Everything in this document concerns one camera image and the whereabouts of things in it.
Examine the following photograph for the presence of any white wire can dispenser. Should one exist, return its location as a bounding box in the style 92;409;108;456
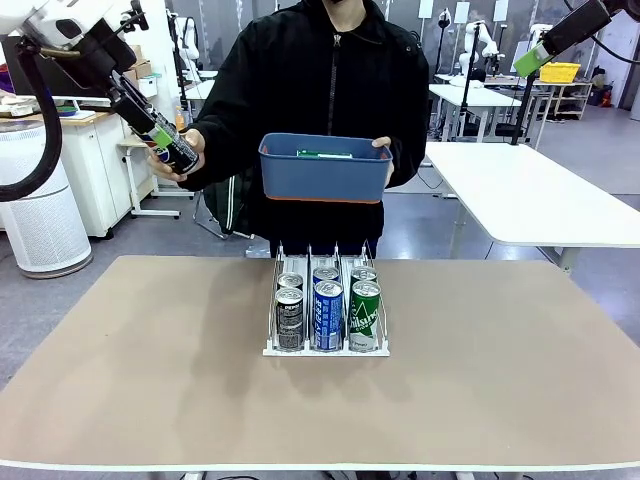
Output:
263;238;391;358

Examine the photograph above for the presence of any wooden shelf table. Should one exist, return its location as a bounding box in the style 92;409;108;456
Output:
532;79;594;121

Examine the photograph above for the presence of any white cylindrical air purifier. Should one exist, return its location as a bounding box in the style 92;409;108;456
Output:
0;122;94;280

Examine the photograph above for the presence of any person's right hand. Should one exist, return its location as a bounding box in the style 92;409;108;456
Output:
148;128;207;184

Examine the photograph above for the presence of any blue bin with orange base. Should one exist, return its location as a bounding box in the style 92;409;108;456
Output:
258;132;395;205

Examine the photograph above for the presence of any person's right forearm black sleeve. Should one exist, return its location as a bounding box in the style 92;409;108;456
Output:
177;89;251;191

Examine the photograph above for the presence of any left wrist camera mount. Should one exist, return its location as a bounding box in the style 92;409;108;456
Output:
115;0;150;31

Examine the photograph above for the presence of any small wood-top side table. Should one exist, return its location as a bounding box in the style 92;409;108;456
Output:
118;134;182;220

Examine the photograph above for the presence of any white background desk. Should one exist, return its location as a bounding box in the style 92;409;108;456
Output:
182;79;219;126

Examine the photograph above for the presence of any yellow plastic crate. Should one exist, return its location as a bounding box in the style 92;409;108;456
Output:
539;62;582;84

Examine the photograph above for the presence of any dark green striped jacket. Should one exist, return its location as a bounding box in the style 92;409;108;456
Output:
202;174;261;240

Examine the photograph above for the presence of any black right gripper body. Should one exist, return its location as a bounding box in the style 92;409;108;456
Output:
574;0;614;34

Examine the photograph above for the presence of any black tripod pole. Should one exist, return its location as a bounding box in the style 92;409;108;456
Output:
509;74;539;146

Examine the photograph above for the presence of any large white table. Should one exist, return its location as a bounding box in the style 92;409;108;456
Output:
423;142;640;274

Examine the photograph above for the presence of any person in black jacket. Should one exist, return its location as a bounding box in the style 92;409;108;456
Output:
177;0;431;259

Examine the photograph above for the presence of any white cabinet desk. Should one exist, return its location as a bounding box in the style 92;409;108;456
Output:
54;107;151;239

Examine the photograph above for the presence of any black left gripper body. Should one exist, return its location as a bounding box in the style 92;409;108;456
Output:
62;22;139;96

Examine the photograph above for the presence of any person's left forearm black sleeve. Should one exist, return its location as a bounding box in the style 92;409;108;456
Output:
384;89;431;189

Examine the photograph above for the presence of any person's left hand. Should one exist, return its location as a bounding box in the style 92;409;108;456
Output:
372;137;396;187

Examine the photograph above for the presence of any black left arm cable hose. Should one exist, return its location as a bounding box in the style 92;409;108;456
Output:
0;37;64;204

